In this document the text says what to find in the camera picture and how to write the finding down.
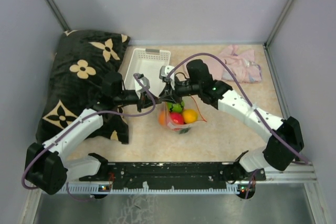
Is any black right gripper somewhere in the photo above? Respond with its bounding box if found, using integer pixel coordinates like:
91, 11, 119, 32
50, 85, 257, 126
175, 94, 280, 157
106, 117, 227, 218
158, 76, 201, 104

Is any green watermelon ball toy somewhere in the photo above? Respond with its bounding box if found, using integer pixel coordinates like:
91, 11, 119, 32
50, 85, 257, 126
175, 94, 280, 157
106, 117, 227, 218
166, 101, 185, 113

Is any orange fruit toy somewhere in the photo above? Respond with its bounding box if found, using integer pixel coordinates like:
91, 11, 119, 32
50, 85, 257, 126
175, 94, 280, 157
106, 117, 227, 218
158, 111, 169, 127

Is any yellow lemon toy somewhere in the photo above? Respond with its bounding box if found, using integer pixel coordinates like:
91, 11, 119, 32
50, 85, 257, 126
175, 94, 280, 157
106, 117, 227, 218
182, 109, 198, 124

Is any clear orange zip bag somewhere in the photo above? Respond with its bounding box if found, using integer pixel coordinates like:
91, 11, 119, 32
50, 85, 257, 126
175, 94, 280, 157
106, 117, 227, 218
157, 97, 207, 134

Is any red apple toy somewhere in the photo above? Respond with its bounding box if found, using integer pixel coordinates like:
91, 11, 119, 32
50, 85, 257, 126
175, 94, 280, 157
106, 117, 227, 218
170, 112, 184, 125

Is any dark green avocado toy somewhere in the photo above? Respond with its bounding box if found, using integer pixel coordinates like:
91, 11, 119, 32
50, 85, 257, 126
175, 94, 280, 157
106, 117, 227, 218
177, 128, 190, 134

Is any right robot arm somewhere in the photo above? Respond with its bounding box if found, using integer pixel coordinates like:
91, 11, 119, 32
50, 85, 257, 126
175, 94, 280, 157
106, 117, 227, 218
159, 59, 304, 180

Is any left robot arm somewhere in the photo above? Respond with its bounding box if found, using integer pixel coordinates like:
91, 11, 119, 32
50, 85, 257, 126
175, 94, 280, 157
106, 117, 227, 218
21, 72, 158, 195

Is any white perforated plastic basket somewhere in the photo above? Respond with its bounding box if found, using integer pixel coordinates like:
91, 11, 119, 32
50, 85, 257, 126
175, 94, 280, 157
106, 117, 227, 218
124, 48, 171, 97

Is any pink crumpled cloth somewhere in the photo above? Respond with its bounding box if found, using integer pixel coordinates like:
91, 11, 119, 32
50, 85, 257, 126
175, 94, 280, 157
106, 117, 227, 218
183, 45, 263, 83

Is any black floral plush blanket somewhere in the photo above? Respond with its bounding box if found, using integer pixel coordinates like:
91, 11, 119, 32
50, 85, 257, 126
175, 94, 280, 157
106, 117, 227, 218
36, 30, 130, 144

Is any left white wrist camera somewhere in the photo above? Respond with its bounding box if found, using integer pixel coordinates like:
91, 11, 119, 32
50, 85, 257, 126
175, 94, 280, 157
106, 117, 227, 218
133, 73, 150, 98

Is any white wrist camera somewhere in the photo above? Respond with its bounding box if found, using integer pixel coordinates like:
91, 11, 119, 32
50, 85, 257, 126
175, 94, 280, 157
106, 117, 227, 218
159, 65, 174, 85
133, 73, 150, 98

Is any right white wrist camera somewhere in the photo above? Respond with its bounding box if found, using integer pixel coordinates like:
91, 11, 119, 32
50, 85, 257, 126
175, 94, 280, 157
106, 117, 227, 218
159, 65, 174, 85

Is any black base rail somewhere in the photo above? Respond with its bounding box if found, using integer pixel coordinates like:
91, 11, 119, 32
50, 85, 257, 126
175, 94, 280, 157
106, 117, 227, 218
79, 161, 266, 190

